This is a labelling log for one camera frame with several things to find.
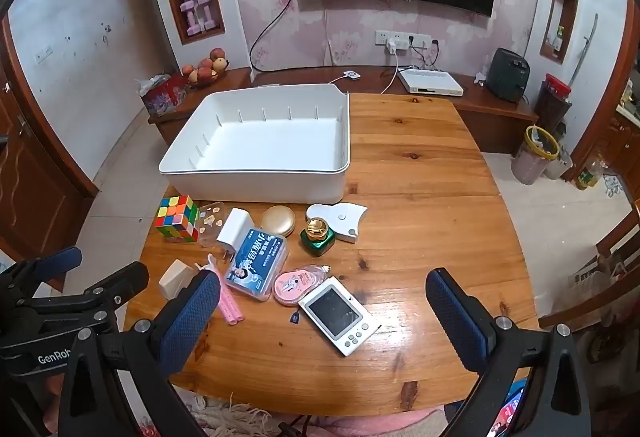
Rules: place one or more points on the pile of peaches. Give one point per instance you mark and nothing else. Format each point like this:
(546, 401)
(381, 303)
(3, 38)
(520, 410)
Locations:
(206, 64)

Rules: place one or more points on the beige small case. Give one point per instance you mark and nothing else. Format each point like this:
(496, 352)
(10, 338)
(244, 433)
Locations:
(175, 279)

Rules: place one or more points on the white plug adapter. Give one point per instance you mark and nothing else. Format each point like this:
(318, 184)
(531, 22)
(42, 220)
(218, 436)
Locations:
(391, 47)

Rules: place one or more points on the white cat-shaped holder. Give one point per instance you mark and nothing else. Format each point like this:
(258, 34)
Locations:
(340, 217)

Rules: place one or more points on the white light switch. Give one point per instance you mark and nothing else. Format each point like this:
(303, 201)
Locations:
(44, 53)

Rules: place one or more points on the white wall outlet strip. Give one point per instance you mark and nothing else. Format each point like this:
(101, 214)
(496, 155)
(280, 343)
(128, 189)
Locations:
(402, 37)

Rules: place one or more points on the clear box with blue label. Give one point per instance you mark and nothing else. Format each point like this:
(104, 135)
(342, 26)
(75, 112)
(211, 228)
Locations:
(255, 262)

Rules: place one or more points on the white wall charger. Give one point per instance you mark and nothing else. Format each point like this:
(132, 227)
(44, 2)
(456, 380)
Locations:
(236, 228)

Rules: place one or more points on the green jar with gold lid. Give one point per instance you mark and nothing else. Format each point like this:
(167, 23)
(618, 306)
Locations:
(317, 239)

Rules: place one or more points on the white fringed rug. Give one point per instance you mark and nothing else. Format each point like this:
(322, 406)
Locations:
(230, 419)

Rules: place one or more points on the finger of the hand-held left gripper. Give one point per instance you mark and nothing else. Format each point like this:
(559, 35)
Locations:
(122, 278)
(55, 263)

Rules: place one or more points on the pink correction tape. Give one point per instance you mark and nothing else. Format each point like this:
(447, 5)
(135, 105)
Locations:
(292, 287)

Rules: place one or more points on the wooden chair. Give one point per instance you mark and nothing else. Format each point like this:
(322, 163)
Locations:
(612, 242)

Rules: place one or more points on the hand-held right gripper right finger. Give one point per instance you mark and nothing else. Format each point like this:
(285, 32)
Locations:
(455, 322)

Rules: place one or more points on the pink tube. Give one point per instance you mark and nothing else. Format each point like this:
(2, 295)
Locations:
(231, 309)

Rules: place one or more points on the brown wooden door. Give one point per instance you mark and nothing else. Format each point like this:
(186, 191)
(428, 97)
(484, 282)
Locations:
(30, 177)

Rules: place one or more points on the white handheld screen device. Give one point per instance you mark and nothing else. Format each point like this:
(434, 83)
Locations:
(335, 312)

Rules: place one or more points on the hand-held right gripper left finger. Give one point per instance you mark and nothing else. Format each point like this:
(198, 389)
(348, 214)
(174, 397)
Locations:
(192, 317)

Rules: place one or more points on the small clear plastic box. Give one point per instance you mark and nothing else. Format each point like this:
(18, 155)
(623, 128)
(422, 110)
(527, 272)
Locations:
(210, 223)

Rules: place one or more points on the person's pink clothing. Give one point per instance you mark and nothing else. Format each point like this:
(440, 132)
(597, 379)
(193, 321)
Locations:
(380, 424)

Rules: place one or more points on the yellow-rimmed trash bin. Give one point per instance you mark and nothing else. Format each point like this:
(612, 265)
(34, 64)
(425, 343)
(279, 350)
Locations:
(532, 162)

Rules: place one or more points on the white bucket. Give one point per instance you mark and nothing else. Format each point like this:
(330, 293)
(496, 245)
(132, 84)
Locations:
(560, 167)

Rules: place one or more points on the pink dumbbell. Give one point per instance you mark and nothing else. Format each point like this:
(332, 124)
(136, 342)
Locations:
(189, 19)
(204, 13)

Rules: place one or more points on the grey curved stick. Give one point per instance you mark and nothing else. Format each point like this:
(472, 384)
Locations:
(587, 44)

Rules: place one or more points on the multicoloured puzzle cube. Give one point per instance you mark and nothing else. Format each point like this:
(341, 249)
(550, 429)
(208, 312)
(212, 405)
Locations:
(175, 217)

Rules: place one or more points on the dark bin with red lid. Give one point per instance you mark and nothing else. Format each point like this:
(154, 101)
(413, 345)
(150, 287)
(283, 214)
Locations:
(550, 104)

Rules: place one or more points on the wooden television cabinet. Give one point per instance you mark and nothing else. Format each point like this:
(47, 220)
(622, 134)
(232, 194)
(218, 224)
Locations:
(495, 122)

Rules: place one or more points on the cooking oil bottle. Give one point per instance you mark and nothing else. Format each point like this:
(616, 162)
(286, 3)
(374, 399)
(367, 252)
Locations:
(586, 177)

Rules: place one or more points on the white round charging puck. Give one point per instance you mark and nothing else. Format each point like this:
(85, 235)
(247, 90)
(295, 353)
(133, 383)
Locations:
(352, 75)

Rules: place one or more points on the red patterned gift bag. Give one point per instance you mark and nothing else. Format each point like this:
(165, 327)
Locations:
(162, 97)

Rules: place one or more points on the white set-top box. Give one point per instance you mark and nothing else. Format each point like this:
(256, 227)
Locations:
(430, 81)

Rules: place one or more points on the gold round compact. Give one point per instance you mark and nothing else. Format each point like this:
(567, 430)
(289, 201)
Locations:
(280, 220)

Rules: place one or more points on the white plastic storage tray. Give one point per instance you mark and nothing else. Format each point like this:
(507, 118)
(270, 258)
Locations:
(275, 137)

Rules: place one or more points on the black heater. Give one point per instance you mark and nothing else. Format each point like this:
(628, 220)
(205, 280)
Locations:
(507, 74)

